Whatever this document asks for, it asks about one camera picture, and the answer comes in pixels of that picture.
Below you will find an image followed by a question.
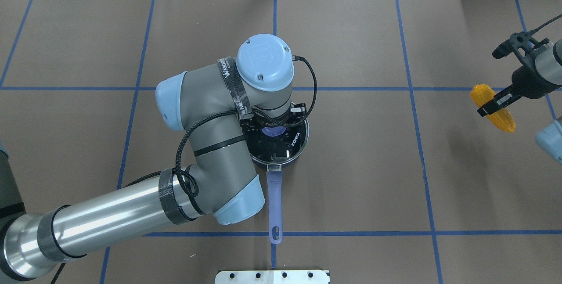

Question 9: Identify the glass pot lid purple knob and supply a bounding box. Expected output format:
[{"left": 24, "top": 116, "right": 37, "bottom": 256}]
[{"left": 243, "top": 120, "right": 310, "bottom": 167}]

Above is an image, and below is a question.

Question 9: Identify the dark blue saucepan purple handle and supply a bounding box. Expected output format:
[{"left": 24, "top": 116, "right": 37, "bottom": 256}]
[{"left": 257, "top": 160, "right": 296, "bottom": 244}]

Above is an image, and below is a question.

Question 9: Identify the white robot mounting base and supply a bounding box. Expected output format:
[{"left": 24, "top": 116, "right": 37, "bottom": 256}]
[{"left": 214, "top": 270, "right": 331, "bottom": 284}]

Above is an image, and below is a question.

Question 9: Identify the yellow toy corn cob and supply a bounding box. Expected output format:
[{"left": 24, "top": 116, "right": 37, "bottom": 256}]
[{"left": 470, "top": 84, "right": 520, "bottom": 133}]

